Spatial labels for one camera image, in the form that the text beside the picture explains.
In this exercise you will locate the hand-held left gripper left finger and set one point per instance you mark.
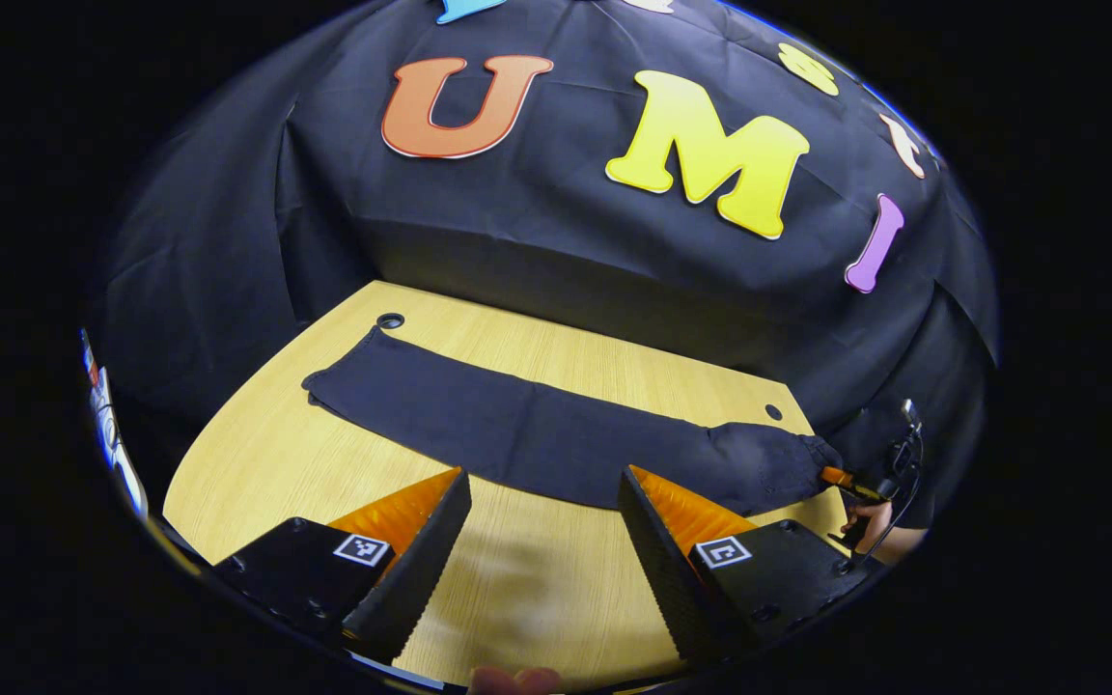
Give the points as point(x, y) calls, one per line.
point(426, 569)

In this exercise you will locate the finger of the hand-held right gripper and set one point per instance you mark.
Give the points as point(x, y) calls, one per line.
point(838, 476)

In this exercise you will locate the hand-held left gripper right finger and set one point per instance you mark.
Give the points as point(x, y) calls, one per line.
point(662, 569)

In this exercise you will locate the dark jeans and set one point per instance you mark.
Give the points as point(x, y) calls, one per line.
point(517, 430)

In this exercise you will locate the black backdrop cloth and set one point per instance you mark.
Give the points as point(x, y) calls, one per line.
point(566, 251)

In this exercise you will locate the white printed board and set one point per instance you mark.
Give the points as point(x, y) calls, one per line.
point(107, 425)

